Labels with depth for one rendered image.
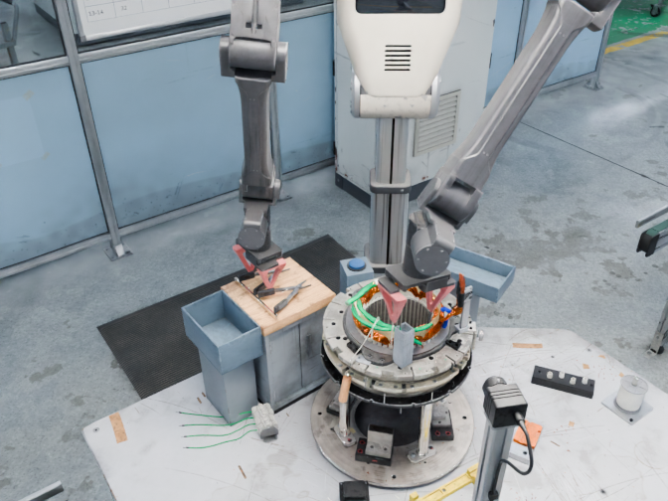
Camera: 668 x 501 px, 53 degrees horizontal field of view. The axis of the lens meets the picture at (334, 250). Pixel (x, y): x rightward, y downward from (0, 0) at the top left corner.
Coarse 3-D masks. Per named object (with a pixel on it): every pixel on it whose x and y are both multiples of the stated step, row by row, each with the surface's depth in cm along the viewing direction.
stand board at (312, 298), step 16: (288, 272) 163; (304, 272) 163; (224, 288) 158; (240, 288) 158; (304, 288) 158; (320, 288) 157; (240, 304) 153; (256, 304) 153; (272, 304) 153; (288, 304) 153; (304, 304) 153; (320, 304) 154; (256, 320) 148; (272, 320) 148; (288, 320) 150
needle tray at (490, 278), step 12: (456, 252) 172; (468, 252) 170; (456, 264) 172; (468, 264) 172; (480, 264) 170; (492, 264) 168; (504, 264) 165; (456, 276) 162; (468, 276) 167; (480, 276) 167; (492, 276) 167; (504, 276) 167; (480, 288) 160; (492, 288) 158; (504, 288) 161; (492, 300) 160
